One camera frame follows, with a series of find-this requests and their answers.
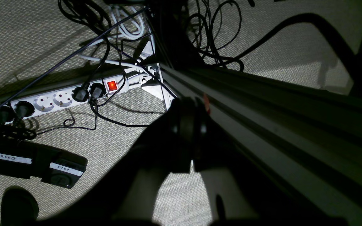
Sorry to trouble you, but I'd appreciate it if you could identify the black shoe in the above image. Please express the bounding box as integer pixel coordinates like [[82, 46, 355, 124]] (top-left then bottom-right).
[[0, 186, 39, 226]]

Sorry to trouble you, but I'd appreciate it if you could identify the aluminium table frame rail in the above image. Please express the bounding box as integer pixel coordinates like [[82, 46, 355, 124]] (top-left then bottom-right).
[[142, 63, 362, 226]]

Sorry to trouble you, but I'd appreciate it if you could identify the black cable bundle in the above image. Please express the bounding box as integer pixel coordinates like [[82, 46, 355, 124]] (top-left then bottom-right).
[[0, 0, 244, 140]]

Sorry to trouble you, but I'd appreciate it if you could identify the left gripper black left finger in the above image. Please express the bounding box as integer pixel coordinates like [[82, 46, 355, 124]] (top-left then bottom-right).
[[36, 98, 196, 226]]

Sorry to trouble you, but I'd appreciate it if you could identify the white power strip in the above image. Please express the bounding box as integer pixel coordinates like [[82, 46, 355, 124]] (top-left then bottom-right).
[[0, 73, 140, 125]]

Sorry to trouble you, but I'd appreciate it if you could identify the black foot pedal box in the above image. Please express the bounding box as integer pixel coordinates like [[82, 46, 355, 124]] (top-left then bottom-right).
[[0, 140, 88, 189]]

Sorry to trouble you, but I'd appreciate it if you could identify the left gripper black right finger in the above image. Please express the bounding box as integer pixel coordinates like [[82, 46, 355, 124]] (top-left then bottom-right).
[[194, 99, 348, 226]]

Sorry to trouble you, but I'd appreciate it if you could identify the white cable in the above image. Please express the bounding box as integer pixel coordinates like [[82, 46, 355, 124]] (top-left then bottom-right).
[[77, 5, 150, 71]]

